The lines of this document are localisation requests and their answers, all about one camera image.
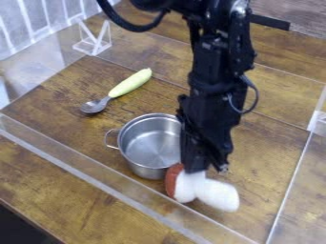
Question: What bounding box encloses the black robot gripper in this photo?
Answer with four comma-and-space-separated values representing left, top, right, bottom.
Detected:
176, 72, 250, 174

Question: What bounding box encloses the plush red white mushroom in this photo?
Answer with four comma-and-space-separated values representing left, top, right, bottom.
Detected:
164, 163, 239, 213

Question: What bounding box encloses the silver metal pot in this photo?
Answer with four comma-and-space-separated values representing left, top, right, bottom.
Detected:
104, 113, 180, 180

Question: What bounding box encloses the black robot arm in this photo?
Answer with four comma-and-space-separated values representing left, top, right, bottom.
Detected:
131, 0, 257, 173

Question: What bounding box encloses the black bar on table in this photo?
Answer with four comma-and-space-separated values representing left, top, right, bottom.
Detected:
251, 14, 290, 31

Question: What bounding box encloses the clear acrylic front barrier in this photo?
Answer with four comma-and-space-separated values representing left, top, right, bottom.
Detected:
0, 113, 257, 244

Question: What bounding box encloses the clear acrylic right bracket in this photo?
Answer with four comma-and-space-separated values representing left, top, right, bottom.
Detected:
307, 111, 326, 137

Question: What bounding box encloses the spoon with yellow handle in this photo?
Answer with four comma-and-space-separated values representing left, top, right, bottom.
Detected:
80, 68, 152, 114

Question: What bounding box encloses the clear acrylic triangle bracket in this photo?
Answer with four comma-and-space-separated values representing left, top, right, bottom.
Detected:
72, 20, 112, 56

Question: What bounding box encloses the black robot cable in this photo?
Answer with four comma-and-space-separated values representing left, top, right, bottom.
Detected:
95, 0, 171, 33

